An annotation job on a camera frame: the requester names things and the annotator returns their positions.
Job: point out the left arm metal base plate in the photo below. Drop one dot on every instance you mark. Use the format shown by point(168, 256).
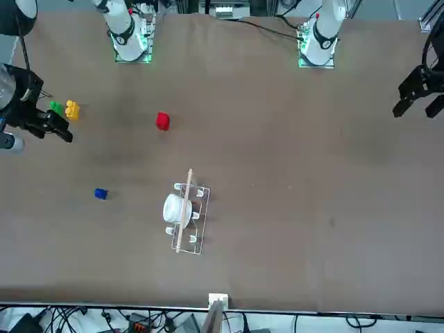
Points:
point(327, 65)

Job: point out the blue wooden cube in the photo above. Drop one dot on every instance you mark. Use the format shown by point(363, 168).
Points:
point(100, 194)

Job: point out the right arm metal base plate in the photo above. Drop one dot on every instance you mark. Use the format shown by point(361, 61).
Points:
point(121, 61)

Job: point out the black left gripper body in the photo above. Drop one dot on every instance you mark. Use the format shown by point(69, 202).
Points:
point(425, 81)

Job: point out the orange and black box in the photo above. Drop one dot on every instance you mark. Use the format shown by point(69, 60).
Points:
point(140, 324)

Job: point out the yellow toy building block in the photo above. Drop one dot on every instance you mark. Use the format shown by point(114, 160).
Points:
point(73, 111)

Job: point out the green toy building block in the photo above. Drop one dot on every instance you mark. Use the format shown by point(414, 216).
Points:
point(56, 108)

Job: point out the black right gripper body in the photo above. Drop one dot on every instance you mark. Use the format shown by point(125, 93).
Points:
point(24, 97)

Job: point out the grey power adapter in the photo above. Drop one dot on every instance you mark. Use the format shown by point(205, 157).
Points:
point(189, 324)

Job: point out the aluminium frame profile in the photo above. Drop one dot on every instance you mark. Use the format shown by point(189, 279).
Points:
point(428, 19)

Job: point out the black power adapter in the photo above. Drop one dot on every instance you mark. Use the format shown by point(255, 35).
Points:
point(24, 324)

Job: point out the red wooden cube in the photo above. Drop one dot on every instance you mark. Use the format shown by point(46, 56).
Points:
point(162, 121)

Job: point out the aluminium camera post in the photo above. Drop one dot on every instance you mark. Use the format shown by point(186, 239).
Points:
point(213, 320)

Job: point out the white bracket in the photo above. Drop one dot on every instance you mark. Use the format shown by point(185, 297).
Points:
point(218, 298)

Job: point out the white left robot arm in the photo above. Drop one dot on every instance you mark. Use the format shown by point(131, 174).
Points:
point(320, 38)

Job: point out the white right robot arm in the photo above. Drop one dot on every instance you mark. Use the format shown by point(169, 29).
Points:
point(128, 38)

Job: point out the white cup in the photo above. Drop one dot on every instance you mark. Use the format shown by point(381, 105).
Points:
point(171, 209)

